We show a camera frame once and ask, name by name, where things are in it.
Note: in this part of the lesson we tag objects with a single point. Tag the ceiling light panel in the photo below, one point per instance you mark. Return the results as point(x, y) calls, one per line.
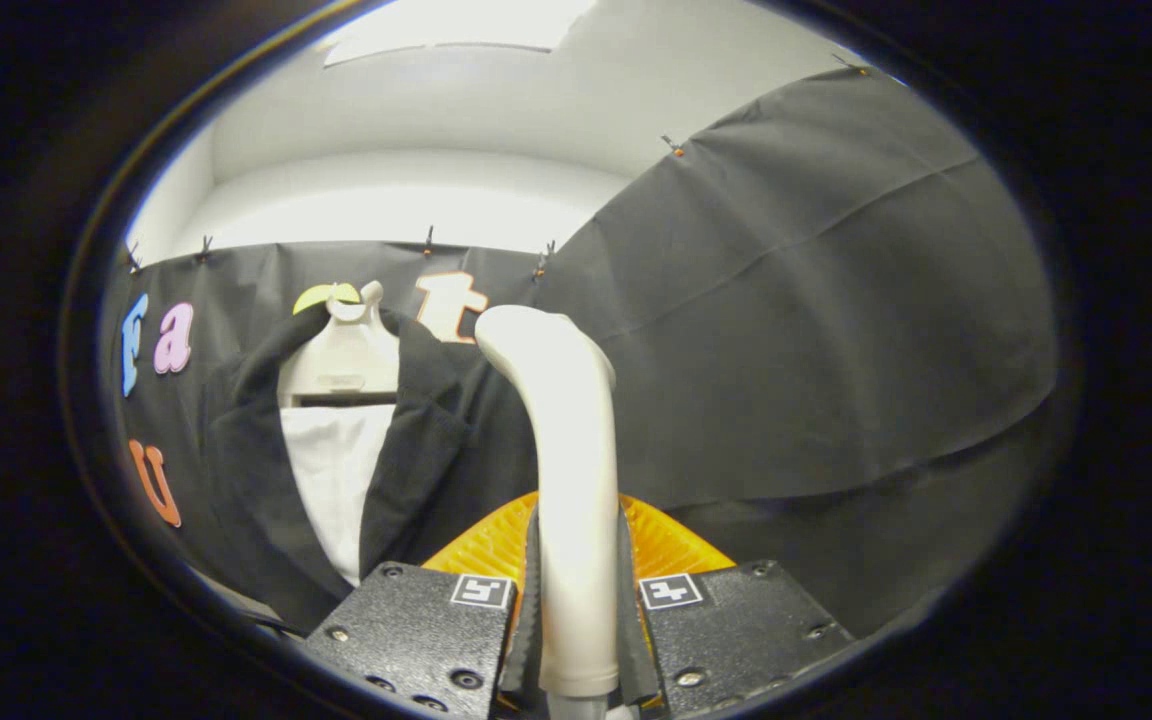
point(456, 25)

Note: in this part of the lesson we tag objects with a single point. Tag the black jacket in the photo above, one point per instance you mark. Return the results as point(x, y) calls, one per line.
point(436, 450)

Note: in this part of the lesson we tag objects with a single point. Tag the black backdrop cloth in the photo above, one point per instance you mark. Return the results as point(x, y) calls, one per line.
point(786, 300)

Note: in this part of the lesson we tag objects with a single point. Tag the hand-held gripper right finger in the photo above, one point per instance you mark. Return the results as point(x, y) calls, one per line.
point(736, 630)

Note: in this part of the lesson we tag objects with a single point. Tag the row of black cloth clips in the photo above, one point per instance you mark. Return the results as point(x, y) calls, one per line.
point(428, 240)

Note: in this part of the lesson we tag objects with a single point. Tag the white mannequin torso on stand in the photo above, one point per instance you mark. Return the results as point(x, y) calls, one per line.
point(336, 480)

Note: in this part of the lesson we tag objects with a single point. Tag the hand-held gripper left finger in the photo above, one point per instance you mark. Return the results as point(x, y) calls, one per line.
point(416, 630)

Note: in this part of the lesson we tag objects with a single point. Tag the white garment steamer head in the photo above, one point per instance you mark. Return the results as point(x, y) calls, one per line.
point(576, 450)

